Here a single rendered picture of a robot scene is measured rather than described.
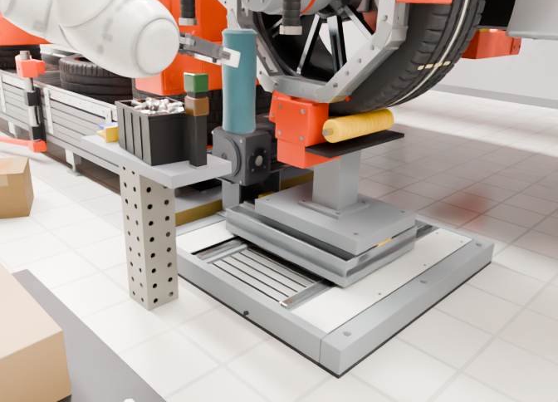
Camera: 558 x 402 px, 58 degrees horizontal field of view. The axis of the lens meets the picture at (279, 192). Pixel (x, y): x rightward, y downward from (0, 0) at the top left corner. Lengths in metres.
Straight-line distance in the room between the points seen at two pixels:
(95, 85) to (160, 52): 1.97
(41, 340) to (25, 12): 0.43
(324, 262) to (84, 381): 0.80
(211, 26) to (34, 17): 1.03
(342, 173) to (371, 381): 0.58
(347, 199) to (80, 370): 0.96
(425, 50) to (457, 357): 0.74
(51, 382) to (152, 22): 0.48
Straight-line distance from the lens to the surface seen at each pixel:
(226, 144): 1.68
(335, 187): 1.49
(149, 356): 1.32
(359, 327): 1.28
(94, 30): 0.68
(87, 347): 0.87
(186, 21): 1.29
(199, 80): 1.11
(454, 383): 1.31
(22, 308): 0.79
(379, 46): 1.16
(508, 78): 5.31
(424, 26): 1.21
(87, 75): 2.65
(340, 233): 1.39
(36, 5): 0.80
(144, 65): 0.67
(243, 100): 1.32
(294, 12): 1.03
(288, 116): 1.34
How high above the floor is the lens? 0.81
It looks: 20 degrees down
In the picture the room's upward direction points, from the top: 2 degrees clockwise
